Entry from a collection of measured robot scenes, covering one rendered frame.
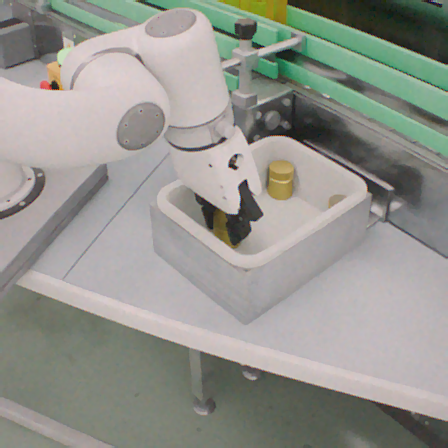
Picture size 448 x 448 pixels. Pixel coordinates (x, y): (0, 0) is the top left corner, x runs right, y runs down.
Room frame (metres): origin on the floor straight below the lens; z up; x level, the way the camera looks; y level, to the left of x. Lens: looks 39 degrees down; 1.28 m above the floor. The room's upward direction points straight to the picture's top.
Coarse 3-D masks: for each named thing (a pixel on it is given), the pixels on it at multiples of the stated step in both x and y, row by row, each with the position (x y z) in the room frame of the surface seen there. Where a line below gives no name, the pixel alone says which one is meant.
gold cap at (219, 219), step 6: (216, 210) 0.60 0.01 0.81; (222, 210) 0.60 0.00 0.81; (216, 216) 0.59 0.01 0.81; (222, 216) 0.59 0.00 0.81; (216, 222) 0.58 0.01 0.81; (222, 222) 0.58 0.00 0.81; (216, 228) 0.59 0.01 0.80; (222, 228) 0.58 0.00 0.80; (216, 234) 0.59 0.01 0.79; (222, 234) 0.58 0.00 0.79; (222, 240) 0.58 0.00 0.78; (228, 240) 0.58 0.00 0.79; (228, 246) 0.58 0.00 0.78
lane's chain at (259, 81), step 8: (32, 0) 1.27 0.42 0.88; (64, 16) 1.15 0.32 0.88; (80, 24) 1.10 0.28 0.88; (104, 32) 1.05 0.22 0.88; (256, 72) 0.86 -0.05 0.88; (256, 80) 0.83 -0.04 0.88; (264, 80) 0.83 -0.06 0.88; (272, 80) 0.83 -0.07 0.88; (256, 88) 0.80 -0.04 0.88; (264, 88) 0.80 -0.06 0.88
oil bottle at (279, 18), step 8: (240, 0) 0.93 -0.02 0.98; (248, 0) 0.91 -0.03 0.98; (256, 0) 0.90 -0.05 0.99; (264, 0) 0.89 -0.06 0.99; (272, 0) 0.90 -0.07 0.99; (280, 0) 0.91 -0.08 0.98; (240, 8) 0.93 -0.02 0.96; (248, 8) 0.91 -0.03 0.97; (256, 8) 0.90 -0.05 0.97; (264, 8) 0.89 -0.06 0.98; (272, 8) 0.90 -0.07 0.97; (280, 8) 0.91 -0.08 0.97; (264, 16) 0.89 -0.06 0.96; (272, 16) 0.90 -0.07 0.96; (280, 16) 0.91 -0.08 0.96
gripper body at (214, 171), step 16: (208, 144) 0.53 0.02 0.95; (224, 144) 0.54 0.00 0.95; (240, 144) 0.55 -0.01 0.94; (176, 160) 0.58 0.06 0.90; (192, 160) 0.55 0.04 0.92; (208, 160) 0.53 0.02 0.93; (224, 160) 0.53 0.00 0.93; (240, 160) 0.55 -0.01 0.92; (192, 176) 0.57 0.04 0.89; (208, 176) 0.54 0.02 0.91; (224, 176) 0.53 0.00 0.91; (240, 176) 0.54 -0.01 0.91; (256, 176) 0.56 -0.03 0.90; (208, 192) 0.55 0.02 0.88; (224, 192) 0.53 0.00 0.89; (256, 192) 0.56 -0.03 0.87; (224, 208) 0.55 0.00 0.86
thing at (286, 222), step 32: (256, 160) 0.70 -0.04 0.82; (288, 160) 0.71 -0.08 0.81; (320, 160) 0.67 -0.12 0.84; (160, 192) 0.60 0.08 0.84; (192, 192) 0.63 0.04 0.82; (320, 192) 0.66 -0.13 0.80; (352, 192) 0.63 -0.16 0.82; (192, 224) 0.54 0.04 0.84; (256, 224) 0.63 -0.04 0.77; (288, 224) 0.63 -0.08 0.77; (320, 224) 0.54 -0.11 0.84; (224, 256) 0.49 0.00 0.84; (256, 256) 0.49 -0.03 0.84
